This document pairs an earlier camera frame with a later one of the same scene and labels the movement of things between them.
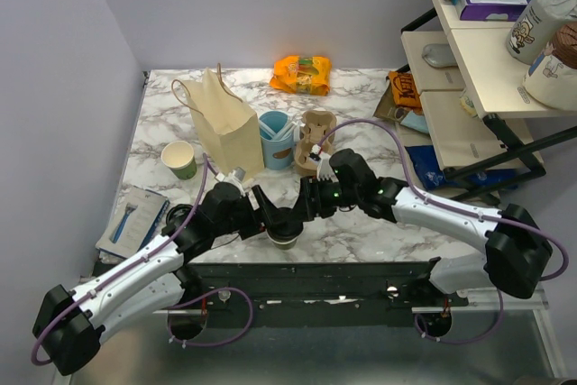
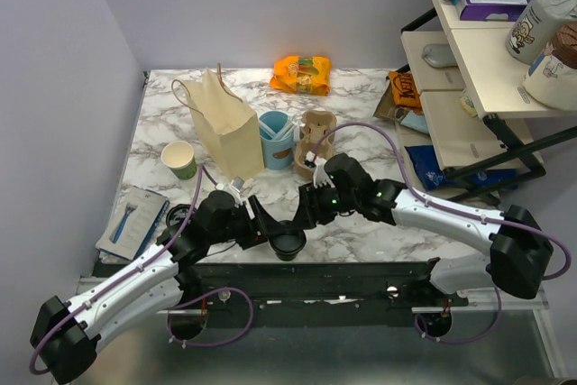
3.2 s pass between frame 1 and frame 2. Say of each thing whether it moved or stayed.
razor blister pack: stayed
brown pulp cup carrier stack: stayed
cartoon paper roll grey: stayed
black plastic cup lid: moved
